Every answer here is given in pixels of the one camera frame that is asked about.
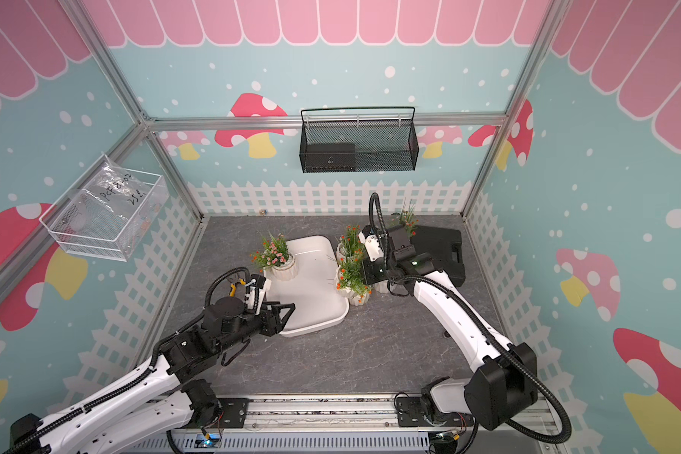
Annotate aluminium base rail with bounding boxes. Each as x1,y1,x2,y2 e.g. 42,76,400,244
129,393,570,453

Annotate red flower pot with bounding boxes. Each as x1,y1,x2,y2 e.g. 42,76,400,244
336,257,373,306
336,225,364,264

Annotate red flower pot front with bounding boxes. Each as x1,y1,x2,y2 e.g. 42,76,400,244
336,257,373,306

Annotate pink flower white pot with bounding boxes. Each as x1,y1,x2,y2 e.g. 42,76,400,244
252,234,299,281

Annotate yellow handled pliers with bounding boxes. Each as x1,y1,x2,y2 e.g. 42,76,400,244
229,280,245,297

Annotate green circuit board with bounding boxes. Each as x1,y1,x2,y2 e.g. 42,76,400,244
195,433,222,449

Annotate clear acrylic wall bin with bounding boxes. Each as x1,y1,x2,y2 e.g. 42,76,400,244
40,155,169,262

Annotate green plant pot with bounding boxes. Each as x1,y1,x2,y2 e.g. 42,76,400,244
373,281,390,294

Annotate black wire mesh basket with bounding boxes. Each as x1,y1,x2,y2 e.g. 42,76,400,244
299,106,420,172

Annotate black plastic tool case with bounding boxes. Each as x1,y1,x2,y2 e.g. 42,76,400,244
410,226,466,288

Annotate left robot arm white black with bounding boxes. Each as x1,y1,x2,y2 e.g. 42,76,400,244
8,267,295,453

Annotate plastic bag with writing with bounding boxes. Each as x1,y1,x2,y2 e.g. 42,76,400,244
69,160,149,239

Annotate red flower pot back left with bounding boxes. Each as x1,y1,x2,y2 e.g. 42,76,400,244
336,225,364,264

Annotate black box in basket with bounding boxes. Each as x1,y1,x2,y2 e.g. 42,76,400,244
300,143,357,173

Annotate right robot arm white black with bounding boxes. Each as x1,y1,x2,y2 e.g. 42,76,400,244
359,193,572,452

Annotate pink flower pot back right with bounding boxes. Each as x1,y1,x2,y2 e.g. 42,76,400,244
393,204,418,236

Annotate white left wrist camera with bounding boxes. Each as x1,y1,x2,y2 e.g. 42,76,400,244
245,274,272,315

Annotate white plastic storage box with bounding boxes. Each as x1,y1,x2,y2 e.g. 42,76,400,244
265,236,349,338

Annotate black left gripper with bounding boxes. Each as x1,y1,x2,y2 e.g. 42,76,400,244
216,301,296,356

